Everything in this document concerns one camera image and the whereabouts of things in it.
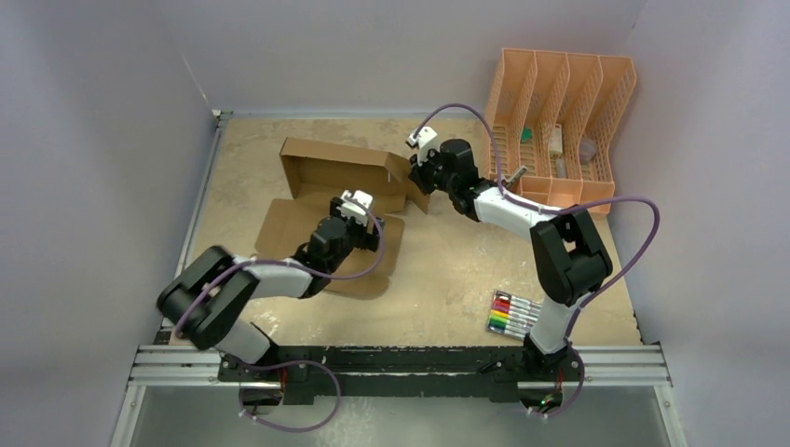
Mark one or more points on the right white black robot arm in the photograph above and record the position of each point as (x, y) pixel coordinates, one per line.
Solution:
(570, 257)

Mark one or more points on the black white striped item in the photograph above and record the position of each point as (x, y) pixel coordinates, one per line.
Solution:
(516, 176)

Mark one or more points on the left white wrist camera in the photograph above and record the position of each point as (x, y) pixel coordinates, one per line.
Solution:
(356, 204)

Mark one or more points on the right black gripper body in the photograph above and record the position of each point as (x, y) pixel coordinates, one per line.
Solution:
(421, 174)

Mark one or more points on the white paper box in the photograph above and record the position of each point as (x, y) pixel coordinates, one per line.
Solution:
(555, 147)

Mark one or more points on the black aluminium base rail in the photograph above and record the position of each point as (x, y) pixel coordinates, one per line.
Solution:
(495, 373)

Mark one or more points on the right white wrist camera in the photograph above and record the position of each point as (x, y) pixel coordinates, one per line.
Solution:
(424, 141)

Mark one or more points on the clear plastic cup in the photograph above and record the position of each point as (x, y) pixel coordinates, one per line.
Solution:
(588, 149)

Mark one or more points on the brown cardboard box sheet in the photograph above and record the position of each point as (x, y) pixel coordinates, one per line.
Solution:
(318, 171)

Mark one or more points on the pack of coloured markers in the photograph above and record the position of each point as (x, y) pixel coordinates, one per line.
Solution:
(511, 315)

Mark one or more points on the orange plastic file organizer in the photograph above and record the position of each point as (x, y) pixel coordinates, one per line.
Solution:
(556, 114)

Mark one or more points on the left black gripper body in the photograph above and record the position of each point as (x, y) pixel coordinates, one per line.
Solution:
(356, 236)

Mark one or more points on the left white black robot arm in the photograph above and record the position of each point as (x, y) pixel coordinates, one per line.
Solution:
(205, 301)

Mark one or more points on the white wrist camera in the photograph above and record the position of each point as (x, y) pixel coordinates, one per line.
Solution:
(356, 204)
(424, 141)

